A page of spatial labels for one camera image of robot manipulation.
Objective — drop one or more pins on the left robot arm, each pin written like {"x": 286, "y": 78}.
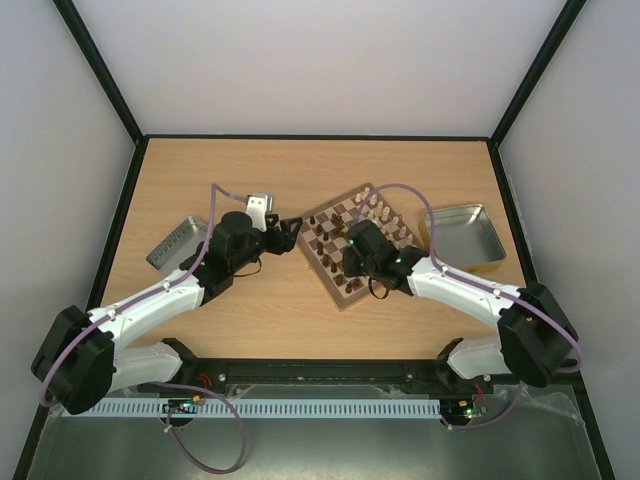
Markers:
{"x": 87, "y": 355}

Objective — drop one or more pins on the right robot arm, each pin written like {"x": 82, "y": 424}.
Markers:
{"x": 534, "y": 340}

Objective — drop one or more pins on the silver tin lid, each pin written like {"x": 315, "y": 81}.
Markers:
{"x": 177, "y": 246}

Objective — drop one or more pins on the gold tin box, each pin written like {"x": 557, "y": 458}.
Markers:
{"x": 467, "y": 239}

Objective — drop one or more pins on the light blue cable duct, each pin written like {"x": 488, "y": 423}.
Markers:
{"x": 269, "y": 408}

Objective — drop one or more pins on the white chess piece row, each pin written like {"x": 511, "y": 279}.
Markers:
{"x": 374, "y": 207}

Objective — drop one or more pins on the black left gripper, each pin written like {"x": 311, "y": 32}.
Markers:
{"x": 287, "y": 242}

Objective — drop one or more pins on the pile of dark chess pieces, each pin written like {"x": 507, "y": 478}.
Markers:
{"x": 339, "y": 225}

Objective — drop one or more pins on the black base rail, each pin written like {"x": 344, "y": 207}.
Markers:
{"x": 412, "y": 375}

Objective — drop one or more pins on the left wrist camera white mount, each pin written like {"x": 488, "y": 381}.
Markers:
{"x": 259, "y": 205}

